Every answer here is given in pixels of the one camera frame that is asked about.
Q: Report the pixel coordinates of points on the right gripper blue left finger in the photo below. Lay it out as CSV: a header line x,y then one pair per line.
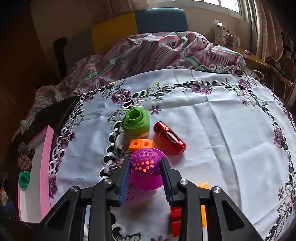
x,y
124,179

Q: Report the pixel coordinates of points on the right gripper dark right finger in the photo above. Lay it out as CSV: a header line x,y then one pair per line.
x,y
165,169

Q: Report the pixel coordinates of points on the magenta perforated funnel toy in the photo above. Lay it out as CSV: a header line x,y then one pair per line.
x,y
145,164

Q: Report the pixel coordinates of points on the red metal cylinder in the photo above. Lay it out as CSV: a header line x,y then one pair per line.
x,y
174,143

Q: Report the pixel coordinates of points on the orange building block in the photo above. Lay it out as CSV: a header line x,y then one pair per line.
x,y
136,144

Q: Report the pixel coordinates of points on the red building block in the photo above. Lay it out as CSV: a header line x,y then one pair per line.
x,y
175,220

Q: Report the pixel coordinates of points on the green toy camera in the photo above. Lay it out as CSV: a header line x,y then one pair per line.
x,y
136,122

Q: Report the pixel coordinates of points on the pink shallow cardboard box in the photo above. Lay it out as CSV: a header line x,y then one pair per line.
x,y
34,201

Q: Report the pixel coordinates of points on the teal ribbed funnel toy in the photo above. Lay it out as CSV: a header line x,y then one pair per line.
x,y
24,179

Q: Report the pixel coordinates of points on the grey capped black bottle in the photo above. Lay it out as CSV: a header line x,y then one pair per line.
x,y
25,149

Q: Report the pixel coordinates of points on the brown gold hair claw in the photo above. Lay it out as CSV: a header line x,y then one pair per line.
x,y
24,162

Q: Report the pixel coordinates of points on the pink striped bed sheet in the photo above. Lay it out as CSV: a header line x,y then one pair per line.
x,y
136,54

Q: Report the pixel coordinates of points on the wooden bedside table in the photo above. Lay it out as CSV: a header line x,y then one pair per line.
x,y
252,61

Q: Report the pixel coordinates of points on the grey yellow blue headboard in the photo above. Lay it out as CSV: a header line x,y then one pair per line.
x,y
100,38

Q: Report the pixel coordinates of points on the white box on nightstand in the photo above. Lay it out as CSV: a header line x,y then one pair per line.
x,y
220,32

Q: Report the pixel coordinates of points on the pink curtain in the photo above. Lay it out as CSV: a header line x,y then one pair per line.
x,y
269,39

